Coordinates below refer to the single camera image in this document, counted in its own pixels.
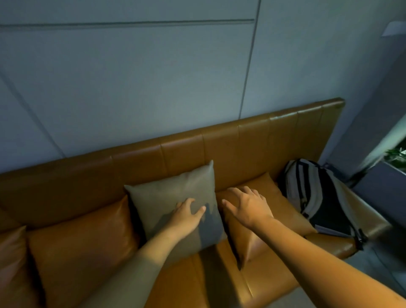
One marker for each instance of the black and white backpack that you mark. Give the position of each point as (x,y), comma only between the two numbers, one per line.
(320,203)

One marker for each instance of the person's right hand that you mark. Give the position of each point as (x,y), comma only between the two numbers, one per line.
(252,209)

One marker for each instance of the person's left forearm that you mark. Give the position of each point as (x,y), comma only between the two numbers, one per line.
(139,266)

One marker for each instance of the green plant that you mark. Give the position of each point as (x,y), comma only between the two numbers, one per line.
(396,158)

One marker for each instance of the grey fabric cushion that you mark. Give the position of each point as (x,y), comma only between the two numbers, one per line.
(165,196)

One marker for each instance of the person's right thumb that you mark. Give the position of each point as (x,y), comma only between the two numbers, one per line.
(229,208)

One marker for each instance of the person's left hand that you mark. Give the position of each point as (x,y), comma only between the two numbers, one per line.
(184,220)

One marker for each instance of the person's right forearm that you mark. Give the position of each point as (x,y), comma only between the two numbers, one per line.
(317,263)

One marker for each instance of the person's left thumb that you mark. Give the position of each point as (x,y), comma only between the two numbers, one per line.
(199,213)

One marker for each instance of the brown leather cushion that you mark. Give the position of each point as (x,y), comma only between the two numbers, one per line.
(12,266)
(79,247)
(285,215)

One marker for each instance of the brown leather sofa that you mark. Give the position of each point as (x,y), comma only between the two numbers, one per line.
(253,142)

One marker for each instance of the grey planter box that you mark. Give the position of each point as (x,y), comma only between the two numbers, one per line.
(380,190)

